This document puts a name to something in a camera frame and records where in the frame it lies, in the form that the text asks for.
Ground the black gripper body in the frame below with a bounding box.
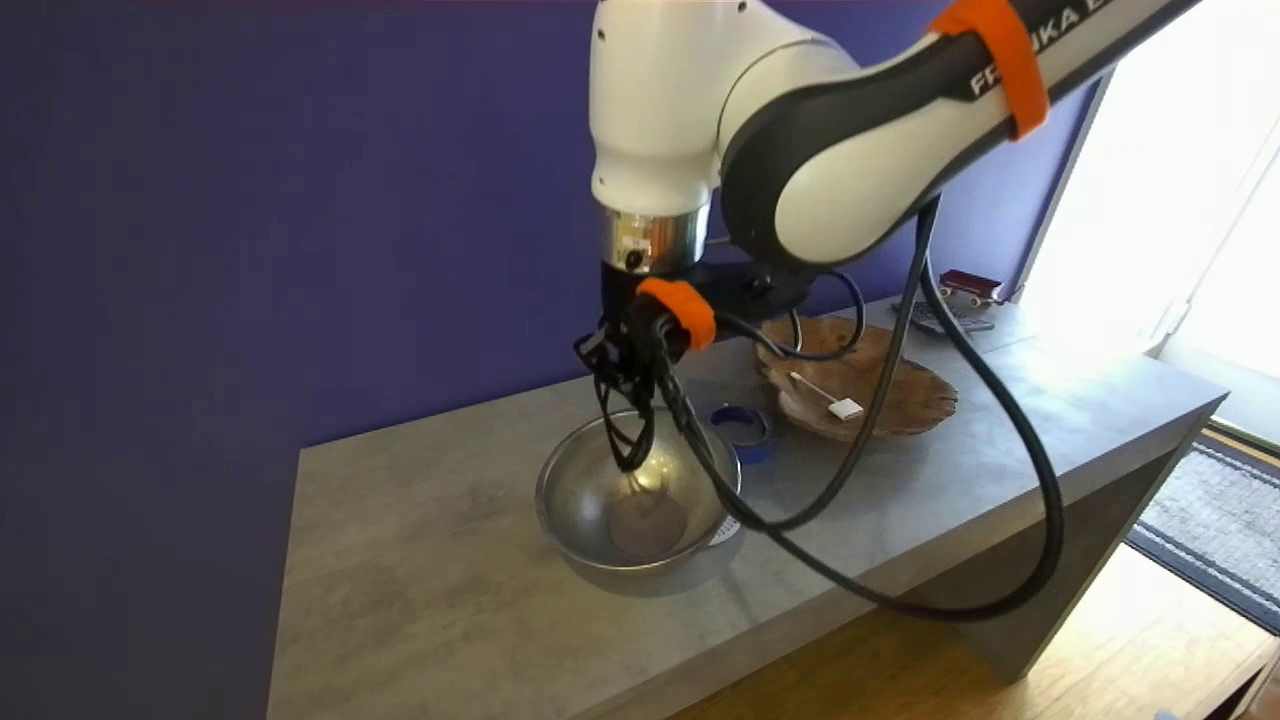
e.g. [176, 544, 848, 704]
[591, 257, 672, 352]

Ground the silver metal bowl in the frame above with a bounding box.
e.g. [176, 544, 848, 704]
[534, 407, 747, 583]

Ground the grey concrete console table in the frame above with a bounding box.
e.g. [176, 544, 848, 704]
[264, 287, 1232, 720]

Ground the brown wooden dish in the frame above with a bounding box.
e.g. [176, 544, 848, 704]
[752, 312, 964, 447]

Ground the small red box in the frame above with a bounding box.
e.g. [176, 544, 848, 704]
[938, 262, 1003, 315]

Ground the grey door mat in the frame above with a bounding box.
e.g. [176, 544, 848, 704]
[1126, 429, 1280, 641]

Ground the orange strap at wrist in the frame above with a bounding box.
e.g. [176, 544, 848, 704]
[631, 272, 726, 358]

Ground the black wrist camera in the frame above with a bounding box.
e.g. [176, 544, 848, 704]
[691, 243, 811, 330]

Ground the blue tape ring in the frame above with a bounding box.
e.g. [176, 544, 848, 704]
[707, 398, 779, 469]

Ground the white tag with string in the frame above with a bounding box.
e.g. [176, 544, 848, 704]
[786, 369, 869, 429]

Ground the short black cable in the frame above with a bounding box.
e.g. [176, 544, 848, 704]
[660, 195, 940, 534]

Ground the long black cable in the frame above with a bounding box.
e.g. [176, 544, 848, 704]
[649, 195, 1071, 629]

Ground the orange strap on forearm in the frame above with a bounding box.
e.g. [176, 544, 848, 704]
[930, 0, 1055, 145]

